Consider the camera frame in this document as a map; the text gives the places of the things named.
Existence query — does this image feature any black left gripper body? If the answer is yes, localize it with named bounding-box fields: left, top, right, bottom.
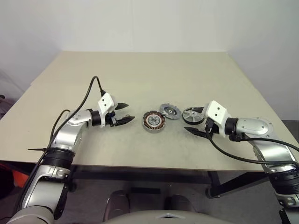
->
left=106, top=104, right=119, bottom=128

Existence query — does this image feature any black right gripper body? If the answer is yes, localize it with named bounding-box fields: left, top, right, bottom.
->
left=203, top=118, right=221, bottom=139

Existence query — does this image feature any motor stator with copper windings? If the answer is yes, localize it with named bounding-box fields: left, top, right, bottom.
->
left=141, top=111, right=167, bottom=134

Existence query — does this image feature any grey blue motor gear plate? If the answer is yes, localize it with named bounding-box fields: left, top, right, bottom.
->
left=158, top=102, right=182, bottom=120

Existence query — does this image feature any black table caster wheel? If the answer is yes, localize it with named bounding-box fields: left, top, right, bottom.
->
left=205, top=186, right=220, bottom=199

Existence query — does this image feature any dark rounded shape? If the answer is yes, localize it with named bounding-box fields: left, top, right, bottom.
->
left=103, top=190, right=130, bottom=221

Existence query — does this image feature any red fabric item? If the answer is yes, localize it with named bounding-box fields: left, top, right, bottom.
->
left=0, top=161, right=36, bottom=195

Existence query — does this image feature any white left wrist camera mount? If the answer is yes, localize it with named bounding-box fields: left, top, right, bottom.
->
left=97, top=92, right=118, bottom=129

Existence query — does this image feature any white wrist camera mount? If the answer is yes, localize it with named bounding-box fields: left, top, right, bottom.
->
left=205, top=100, right=231, bottom=137
left=97, top=92, right=118, bottom=129

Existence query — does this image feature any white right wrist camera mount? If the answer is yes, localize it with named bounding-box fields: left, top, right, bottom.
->
left=205, top=100, right=231, bottom=137

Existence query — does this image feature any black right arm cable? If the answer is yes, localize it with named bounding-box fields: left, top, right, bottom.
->
left=205, top=118, right=299, bottom=164

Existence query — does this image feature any black table frame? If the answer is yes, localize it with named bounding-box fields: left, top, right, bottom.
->
left=67, top=164, right=270, bottom=199

